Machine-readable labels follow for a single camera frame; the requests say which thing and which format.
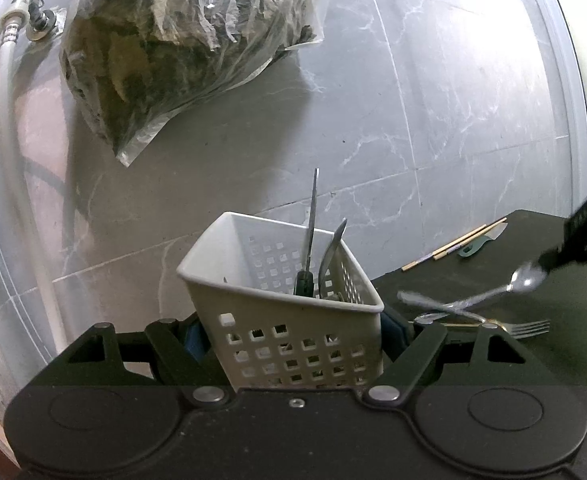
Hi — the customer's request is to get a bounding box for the silver metal spoon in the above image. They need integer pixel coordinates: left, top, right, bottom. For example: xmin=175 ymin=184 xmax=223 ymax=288
xmin=441 ymin=263 xmax=549 ymax=311
xmin=397 ymin=289 xmax=487 ymax=326

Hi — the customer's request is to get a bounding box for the white perforated utensil basket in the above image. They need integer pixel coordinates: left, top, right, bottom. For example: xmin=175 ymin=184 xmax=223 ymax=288
xmin=176 ymin=211 xmax=385 ymax=391

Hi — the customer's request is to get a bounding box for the silver metal fork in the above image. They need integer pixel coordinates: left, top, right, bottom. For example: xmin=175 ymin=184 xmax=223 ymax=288
xmin=443 ymin=319 xmax=552 ymax=339

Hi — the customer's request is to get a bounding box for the black-handled knife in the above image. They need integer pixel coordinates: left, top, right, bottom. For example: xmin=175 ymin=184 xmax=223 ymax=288
xmin=293 ymin=168 xmax=320 ymax=297

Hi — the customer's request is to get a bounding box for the white flexible hose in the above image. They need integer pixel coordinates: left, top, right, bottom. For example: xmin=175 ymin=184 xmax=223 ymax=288
xmin=0 ymin=0 xmax=70 ymax=356

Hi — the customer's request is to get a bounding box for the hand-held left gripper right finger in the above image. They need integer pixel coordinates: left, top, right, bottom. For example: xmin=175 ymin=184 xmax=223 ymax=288
xmin=363 ymin=310 xmax=544 ymax=405

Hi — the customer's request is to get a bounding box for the silver metal utensil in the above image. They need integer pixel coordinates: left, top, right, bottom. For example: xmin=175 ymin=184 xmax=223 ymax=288
xmin=318 ymin=218 xmax=349 ymax=297

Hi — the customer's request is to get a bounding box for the clear bag of dried leaves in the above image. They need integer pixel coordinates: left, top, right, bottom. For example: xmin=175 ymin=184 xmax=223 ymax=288
xmin=59 ymin=0 xmax=330 ymax=167

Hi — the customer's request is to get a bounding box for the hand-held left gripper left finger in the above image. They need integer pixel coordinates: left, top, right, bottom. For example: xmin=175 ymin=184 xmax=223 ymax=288
xmin=53 ymin=312 xmax=234 ymax=406

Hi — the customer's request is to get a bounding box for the metal wall tap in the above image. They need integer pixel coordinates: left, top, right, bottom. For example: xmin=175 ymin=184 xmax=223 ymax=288
xmin=16 ymin=0 xmax=66 ymax=42

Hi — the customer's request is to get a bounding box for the green handled knife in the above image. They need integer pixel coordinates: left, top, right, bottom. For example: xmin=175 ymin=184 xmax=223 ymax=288
xmin=457 ymin=222 xmax=508 ymax=260

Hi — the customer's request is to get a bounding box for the wooden chopstick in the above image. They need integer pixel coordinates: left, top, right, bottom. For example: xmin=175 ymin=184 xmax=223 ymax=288
xmin=402 ymin=224 xmax=489 ymax=272
xmin=433 ymin=217 xmax=508 ymax=261

